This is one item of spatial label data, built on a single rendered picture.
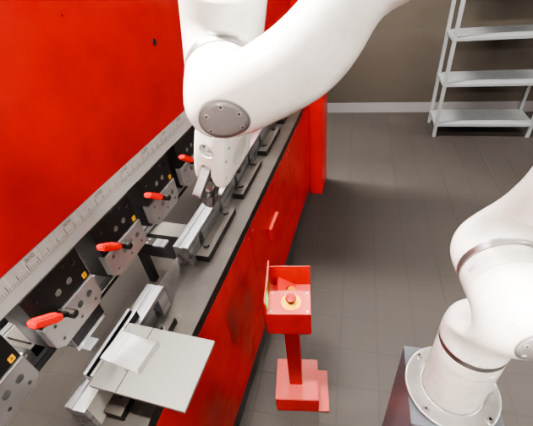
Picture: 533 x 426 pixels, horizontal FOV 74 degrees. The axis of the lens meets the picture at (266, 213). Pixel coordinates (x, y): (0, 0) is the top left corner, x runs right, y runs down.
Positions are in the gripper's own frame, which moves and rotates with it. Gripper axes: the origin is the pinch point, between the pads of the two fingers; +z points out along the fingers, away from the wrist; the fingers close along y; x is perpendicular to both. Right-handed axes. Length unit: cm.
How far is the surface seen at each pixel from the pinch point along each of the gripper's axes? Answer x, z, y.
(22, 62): 39.3, -5.5, 3.8
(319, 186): -15, 191, 161
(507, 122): -162, 173, 306
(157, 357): 7, 51, -23
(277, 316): -19, 75, 6
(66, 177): 32.6, 13.3, -4.0
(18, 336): 44, 57, -33
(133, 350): 14, 53, -24
